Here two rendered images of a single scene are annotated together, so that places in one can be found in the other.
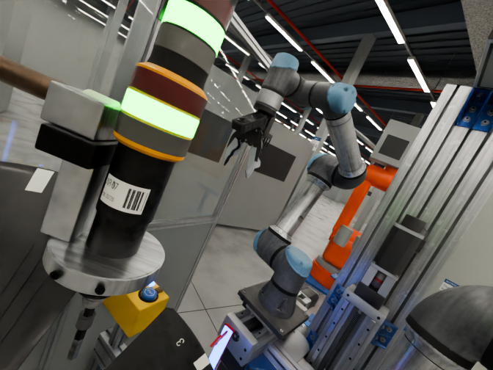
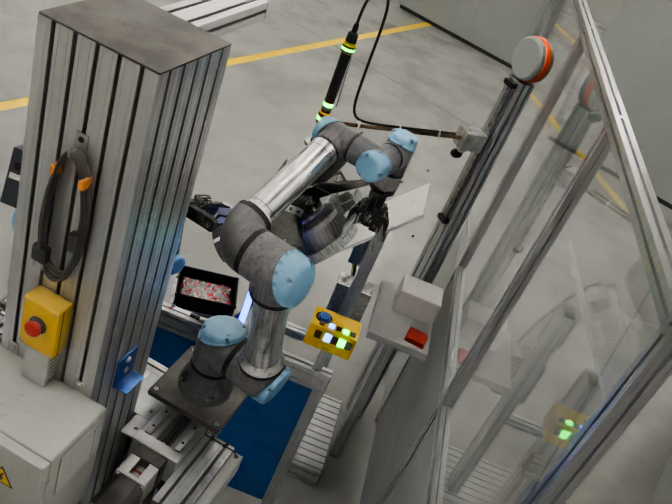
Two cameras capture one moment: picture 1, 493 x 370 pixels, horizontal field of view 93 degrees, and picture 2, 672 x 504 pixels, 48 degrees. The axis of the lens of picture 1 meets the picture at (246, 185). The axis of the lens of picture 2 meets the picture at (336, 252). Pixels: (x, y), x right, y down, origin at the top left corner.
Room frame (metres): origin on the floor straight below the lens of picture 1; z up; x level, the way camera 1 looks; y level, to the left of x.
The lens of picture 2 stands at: (2.25, -0.82, 2.56)
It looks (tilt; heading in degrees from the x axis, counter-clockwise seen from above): 33 degrees down; 152
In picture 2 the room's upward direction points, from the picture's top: 23 degrees clockwise
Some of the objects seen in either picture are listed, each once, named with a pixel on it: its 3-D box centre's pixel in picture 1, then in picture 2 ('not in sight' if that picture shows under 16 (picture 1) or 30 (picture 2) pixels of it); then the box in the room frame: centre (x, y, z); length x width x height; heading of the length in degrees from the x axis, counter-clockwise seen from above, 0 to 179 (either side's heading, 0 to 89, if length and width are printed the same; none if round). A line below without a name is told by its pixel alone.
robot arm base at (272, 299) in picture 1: (280, 293); (208, 373); (0.86, -0.30, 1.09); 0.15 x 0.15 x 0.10
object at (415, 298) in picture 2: not in sight; (418, 297); (0.24, 0.67, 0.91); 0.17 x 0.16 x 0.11; 62
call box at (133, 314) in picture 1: (133, 299); (332, 334); (0.60, 0.16, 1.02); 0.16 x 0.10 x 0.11; 62
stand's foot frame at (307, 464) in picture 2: not in sight; (266, 415); (0.12, 0.30, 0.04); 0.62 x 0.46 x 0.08; 62
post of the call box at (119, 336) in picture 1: (122, 327); (322, 355); (0.60, 0.16, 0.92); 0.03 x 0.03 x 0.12; 62
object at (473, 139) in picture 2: not in sight; (471, 139); (0.06, 0.69, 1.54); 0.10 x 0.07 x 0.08; 97
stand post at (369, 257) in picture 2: not in sight; (331, 343); (0.18, 0.42, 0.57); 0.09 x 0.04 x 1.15; 152
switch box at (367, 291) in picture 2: not in sight; (347, 303); (0.10, 0.47, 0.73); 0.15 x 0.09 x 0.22; 62
